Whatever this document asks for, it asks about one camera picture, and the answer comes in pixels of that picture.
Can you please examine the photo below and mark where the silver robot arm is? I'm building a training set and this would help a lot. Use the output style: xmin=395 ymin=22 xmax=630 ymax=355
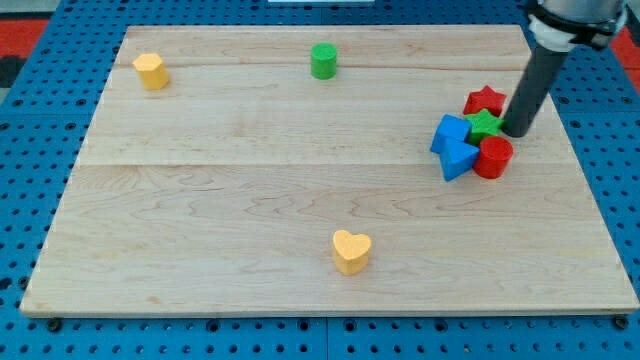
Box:
xmin=526 ymin=0 xmax=628 ymax=53

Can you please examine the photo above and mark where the green star block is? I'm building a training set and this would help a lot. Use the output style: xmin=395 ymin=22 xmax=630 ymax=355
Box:
xmin=464 ymin=109 xmax=504 ymax=146

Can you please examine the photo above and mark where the red star block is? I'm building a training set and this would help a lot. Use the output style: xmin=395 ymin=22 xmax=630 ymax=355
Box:
xmin=463 ymin=85 xmax=507 ymax=117

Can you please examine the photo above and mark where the yellow heart block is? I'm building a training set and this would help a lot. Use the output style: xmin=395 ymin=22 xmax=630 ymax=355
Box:
xmin=332 ymin=229 xmax=372 ymax=275

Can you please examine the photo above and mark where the light wooden board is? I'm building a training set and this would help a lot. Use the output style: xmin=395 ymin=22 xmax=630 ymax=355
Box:
xmin=21 ymin=25 xmax=639 ymax=318

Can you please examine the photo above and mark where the green cylinder block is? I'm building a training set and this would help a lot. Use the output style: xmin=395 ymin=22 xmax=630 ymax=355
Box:
xmin=310 ymin=43 xmax=338 ymax=80

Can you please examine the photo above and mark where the blue triangle block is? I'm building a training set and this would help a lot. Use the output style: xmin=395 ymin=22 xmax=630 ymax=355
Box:
xmin=440 ymin=138 xmax=480 ymax=181

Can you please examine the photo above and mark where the blue cube block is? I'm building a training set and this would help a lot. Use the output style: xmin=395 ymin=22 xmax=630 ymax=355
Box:
xmin=429 ymin=114 xmax=472 ymax=154

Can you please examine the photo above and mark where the red cylinder block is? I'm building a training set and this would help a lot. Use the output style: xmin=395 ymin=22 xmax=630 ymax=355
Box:
xmin=473 ymin=136 xmax=514 ymax=179

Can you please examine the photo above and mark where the yellow hexagon block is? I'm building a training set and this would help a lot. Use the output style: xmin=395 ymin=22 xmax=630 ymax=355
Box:
xmin=133 ymin=53 xmax=169 ymax=90

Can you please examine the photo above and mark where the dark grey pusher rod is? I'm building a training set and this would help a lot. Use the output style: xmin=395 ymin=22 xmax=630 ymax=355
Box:
xmin=502 ymin=45 xmax=568 ymax=138

